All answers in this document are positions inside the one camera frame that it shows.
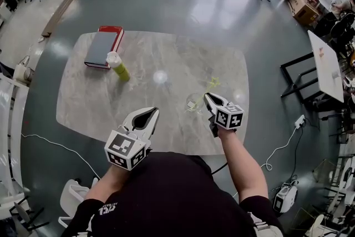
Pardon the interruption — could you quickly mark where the white power strip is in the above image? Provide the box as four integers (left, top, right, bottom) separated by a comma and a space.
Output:
294, 114, 306, 129

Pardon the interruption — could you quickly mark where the person's left forearm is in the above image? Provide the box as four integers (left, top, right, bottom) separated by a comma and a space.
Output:
84, 163, 131, 204

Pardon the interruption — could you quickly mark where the red and grey book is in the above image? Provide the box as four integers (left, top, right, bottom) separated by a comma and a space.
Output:
84, 25, 125, 70

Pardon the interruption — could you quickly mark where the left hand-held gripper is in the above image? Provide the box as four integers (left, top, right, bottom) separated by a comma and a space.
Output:
104, 107, 161, 172

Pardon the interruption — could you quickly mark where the person's right forearm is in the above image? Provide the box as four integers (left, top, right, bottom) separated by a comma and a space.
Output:
217, 127, 269, 203

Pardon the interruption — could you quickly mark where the gold wire stool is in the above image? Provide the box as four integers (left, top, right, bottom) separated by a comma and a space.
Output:
312, 159, 338, 184

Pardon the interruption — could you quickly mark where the white table with black frame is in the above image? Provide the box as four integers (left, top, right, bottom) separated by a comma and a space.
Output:
280, 29, 346, 105

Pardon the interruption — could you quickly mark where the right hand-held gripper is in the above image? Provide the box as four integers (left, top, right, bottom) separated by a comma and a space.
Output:
203, 92, 245, 138

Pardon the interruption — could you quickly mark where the white plastic chair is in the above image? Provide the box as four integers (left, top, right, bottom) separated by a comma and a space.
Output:
58, 177, 100, 229

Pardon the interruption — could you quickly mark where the white power strip cable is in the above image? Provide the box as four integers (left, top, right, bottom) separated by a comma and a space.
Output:
260, 126, 299, 172

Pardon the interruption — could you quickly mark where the long wooden plank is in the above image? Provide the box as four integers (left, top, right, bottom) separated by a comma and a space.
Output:
40, 0, 95, 37

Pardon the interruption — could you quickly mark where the white floor device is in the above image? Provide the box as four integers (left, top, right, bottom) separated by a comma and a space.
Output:
272, 180, 299, 214

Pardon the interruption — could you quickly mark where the white metal frame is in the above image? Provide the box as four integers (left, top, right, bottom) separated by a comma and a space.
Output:
0, 73, 30, 198

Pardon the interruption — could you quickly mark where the clear drinking glass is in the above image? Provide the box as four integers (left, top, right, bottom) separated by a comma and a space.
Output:
185, 92, 207, 115

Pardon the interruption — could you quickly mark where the green bottle with white cap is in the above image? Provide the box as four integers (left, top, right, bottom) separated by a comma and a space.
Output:
105, 51, 131, 82

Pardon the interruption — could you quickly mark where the person's black shirt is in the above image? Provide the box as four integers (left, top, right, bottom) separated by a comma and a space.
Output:
62, 151, 284, 237

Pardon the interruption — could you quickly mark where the long white floor cable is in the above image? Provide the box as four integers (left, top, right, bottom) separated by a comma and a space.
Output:
21, 133, 102, 180

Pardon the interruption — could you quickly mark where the yellow star wand stirrer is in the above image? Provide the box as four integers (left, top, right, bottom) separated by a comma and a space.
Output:
184, 76, 223, 113

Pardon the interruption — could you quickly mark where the brown cardboard box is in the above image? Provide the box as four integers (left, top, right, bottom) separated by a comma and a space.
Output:
287, 0, 321, 27

